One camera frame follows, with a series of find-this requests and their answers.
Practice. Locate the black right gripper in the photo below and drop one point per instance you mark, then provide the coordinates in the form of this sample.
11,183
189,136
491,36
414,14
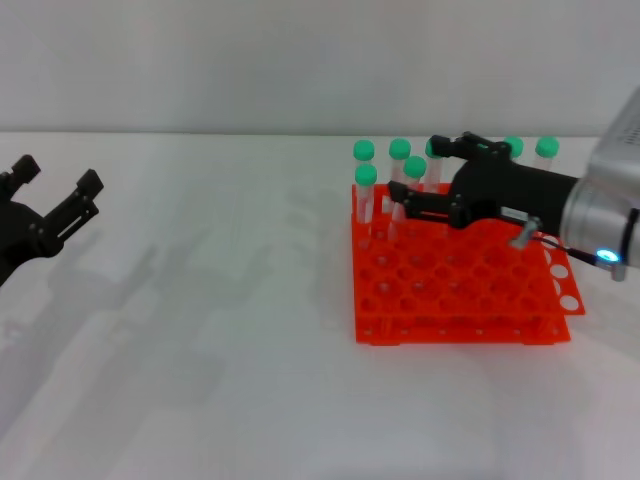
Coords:
515,192

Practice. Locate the red plastic test tube rack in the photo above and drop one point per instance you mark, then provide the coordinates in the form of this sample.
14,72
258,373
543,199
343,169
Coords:
450,290

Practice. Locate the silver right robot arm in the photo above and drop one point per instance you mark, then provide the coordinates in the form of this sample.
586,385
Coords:
595,220

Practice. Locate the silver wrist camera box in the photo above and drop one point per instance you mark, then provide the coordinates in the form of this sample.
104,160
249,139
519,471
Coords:
620,145

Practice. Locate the green-capped graduated test tube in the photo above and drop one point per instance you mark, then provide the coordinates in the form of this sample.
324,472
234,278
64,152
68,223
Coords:
414,166

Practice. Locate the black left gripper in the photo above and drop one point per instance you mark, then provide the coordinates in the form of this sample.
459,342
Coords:
20,235

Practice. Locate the green-capped clear test tube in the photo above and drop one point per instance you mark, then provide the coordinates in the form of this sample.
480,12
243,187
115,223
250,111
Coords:
515,145
364,149
366,174
546,146
481,146
433,167
399,148

